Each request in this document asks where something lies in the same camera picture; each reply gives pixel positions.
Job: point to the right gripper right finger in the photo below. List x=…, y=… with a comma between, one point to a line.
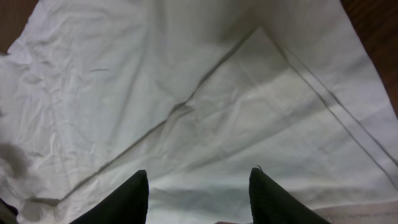
x=271, y=204

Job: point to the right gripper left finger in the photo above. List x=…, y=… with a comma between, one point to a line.
x=128, y=204

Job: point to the white t-shirt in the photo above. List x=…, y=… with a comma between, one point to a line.
x=196, y=93

